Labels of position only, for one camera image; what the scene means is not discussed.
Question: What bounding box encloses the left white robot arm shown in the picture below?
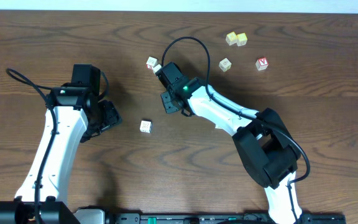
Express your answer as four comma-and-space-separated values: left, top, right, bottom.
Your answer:
0, 86, 122, 223

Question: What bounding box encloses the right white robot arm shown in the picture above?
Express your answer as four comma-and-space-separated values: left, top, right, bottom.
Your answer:
160, 78, 305, 223

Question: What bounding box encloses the white block with yellow side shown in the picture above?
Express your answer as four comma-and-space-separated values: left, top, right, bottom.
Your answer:
152, 64, 162, 74

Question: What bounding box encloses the white block with red side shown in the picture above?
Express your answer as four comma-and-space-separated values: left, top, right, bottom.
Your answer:
146, 57, 158, 70

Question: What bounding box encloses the cream block near top centre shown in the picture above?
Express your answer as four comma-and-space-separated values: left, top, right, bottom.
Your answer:
219, 58, 232, 72

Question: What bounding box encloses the yellow block left of pair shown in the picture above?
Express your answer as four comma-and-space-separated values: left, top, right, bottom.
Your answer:
226, 32, 237, 45

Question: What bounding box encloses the yellow block of pair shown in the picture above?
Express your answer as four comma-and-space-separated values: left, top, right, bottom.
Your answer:
236, 32, 248, 47
226, 32, 237, 45

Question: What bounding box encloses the yellow block right of pair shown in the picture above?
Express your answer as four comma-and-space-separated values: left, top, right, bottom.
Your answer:
236, 32, 248, 47

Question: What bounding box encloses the red letter block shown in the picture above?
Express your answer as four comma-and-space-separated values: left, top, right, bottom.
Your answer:
255, 57, 269, 71

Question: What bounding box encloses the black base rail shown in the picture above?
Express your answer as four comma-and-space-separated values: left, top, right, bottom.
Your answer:
73, 206, 347, 224

